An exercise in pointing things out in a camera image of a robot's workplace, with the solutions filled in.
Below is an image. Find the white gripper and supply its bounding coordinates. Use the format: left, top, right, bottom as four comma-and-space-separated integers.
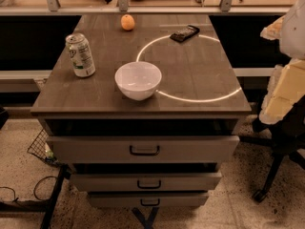
258, 16, 305, 125

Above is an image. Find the white bowl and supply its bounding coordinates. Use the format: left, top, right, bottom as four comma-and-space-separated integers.
114, 61, 162, 101

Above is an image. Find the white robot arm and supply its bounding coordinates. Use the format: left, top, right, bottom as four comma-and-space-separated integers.
258, 0, 305, 125

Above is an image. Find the black office chair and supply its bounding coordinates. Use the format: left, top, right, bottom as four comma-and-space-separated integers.
239, 95, 305, 202

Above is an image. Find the orange fruit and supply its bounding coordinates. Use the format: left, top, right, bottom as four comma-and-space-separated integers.
121, 14, 135, 31

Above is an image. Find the grey drawer cabinet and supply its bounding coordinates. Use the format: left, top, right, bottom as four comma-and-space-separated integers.
31, 15, 250, 207

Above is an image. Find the middle drawer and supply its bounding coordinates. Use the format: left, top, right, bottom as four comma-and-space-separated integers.
71, 172, 222, 192

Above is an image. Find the drawer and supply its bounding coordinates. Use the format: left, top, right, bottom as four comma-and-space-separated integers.
71, 172, 222, 192
47, 135, 239, 164
88, 192, 209, 208

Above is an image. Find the green white soda can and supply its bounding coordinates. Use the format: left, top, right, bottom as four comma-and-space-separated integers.
66, 33, 95, 77

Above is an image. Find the bottom drawer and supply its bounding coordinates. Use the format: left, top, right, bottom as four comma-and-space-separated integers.
88, 192, 209, 208

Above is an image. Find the top drawer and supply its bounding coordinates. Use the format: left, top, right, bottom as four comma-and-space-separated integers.
47, 135, 239, 164

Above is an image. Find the black table leg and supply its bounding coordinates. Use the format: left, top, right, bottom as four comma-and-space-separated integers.
40, 165, 67, 229

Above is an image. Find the black wire basket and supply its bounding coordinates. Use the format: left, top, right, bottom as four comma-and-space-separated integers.
27, 129, 60, 167

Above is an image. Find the black floor cable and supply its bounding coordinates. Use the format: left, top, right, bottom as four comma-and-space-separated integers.
0, 175, 59, 203

